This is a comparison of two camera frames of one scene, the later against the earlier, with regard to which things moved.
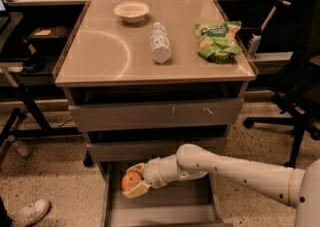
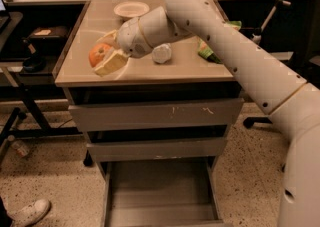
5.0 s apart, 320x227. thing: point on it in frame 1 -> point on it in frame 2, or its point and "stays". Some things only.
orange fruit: [130, 180] -> [97, 53]
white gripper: [151, 173] -> [130, 38]
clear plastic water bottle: [160, 43] stays
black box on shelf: [50, 37] stays
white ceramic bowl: [131, 11] stays
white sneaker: [29, 215] stays
